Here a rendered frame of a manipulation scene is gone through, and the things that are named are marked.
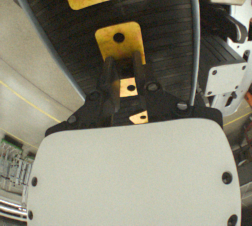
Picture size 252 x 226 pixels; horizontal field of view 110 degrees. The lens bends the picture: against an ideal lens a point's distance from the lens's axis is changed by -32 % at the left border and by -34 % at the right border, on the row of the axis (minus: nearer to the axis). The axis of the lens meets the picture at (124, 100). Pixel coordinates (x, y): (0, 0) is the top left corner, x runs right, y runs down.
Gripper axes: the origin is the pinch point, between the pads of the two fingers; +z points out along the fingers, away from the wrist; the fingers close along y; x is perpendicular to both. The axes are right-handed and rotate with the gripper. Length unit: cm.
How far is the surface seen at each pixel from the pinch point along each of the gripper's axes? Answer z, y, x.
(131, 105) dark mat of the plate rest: 2.5, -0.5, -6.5
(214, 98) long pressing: 18.3, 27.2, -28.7
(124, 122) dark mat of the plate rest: 2.5, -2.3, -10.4
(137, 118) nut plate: 2.2, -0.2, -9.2
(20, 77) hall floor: 118, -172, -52
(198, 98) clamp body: 21.8, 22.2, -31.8
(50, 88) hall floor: 118, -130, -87
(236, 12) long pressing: 18.6, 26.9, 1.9
